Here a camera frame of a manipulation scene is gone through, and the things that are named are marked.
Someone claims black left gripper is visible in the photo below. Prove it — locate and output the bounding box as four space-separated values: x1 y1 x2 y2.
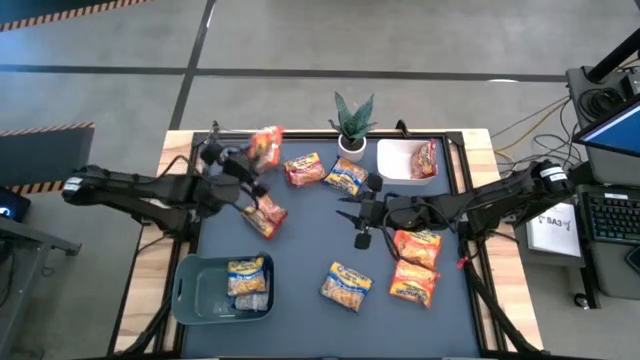
202 143 270 198

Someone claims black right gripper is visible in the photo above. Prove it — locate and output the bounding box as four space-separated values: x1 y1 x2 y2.
335 172 409 251

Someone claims blue Maruchan ramen pack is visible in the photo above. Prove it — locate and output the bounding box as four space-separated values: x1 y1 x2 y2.
227 256 268 297
322 156 370 197
319 260 375 313

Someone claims red Maruchan ramen pack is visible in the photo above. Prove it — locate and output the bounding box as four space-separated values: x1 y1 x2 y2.
283 152 329 188
240 193 289 241
409 138 439 180

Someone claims teal plastic bin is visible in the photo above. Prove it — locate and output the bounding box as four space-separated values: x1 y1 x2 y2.
170 252 276 326

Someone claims silver foil packet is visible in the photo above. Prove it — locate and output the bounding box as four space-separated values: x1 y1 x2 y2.
233 292 271 313

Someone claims clear plastic bin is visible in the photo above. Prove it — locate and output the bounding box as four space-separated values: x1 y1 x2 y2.
202 130 284 176

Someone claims white plastic bin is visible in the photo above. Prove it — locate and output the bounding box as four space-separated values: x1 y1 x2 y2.
374 138 439 187

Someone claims snake plant in white pot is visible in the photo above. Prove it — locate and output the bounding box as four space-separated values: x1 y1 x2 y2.
327 91 379 164

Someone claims blue-grey table mat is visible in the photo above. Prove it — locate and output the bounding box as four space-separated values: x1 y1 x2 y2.
182 137 481 359

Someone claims white SA3 paper sign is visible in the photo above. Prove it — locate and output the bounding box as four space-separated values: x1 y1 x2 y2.
525 201 585 259

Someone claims black hazard-striped floor mat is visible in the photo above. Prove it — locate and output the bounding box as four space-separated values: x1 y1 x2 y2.
0 0 151 32
0 122 96 196

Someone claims black computer with blue light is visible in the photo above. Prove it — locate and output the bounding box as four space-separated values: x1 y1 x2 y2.
0 187 32 224

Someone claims grey metal desk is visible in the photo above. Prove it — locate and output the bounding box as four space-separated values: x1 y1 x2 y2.
0 214 84 360

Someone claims black backlit keyboard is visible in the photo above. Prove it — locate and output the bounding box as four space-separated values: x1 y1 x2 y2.
584 191 640 247

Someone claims grey equipment cart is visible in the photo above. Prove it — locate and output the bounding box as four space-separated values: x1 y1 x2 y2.
564 64 640 301

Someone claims computer monitor with blue screen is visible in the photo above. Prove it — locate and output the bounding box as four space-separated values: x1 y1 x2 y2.
573 97 640 160

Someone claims black metal pole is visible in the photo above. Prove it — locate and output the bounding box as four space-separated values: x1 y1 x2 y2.
585 39 640 85

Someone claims coiled black cable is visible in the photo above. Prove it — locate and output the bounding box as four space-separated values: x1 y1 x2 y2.
578 87 625 120

